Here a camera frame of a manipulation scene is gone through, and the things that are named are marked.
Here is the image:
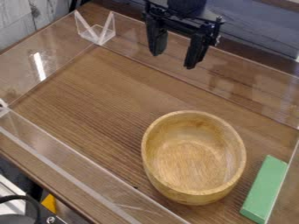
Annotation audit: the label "yellow sticker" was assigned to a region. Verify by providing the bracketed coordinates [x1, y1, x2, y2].
[42, 194, 58, 214]

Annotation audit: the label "clear acrylic corner bracket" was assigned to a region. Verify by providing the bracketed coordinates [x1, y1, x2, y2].
[74, 11, 117, 46]

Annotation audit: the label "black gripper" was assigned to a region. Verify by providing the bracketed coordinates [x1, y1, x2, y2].
[143, 0, 225, 69]

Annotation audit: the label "clear acrylic enclosure walls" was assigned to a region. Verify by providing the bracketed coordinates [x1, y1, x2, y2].
[0, 7, 299, 224]

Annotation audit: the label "green rectangular block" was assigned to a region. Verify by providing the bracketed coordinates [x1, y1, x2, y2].
[239, 155, 287, 224]

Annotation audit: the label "black cable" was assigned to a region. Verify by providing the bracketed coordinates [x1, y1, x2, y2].
[0, 194, 43, 224]

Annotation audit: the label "brown wooden bowl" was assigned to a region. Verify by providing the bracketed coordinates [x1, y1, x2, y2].
[142, 110, 247, 206]

